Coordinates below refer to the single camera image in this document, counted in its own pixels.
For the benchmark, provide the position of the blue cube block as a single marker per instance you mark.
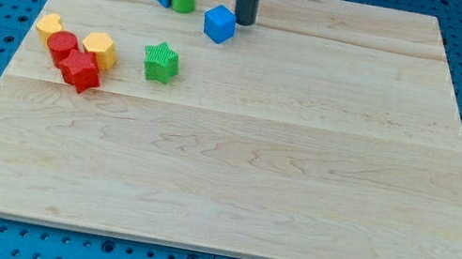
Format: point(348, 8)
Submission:
point(219, 24)

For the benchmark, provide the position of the green star block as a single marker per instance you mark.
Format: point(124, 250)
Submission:
point(161, 63)

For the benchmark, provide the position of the red star block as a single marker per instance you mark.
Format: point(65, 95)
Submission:
point(80, 70)

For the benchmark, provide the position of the yellow hexagon block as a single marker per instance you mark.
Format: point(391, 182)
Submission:
point(103, 47)

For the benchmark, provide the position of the light wooden board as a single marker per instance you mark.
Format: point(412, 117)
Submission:
point(327, 130)

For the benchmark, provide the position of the red cylinder block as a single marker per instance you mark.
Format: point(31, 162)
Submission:
point(60, 45)

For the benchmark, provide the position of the yellow heart block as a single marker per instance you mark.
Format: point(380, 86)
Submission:
point(48, 25)

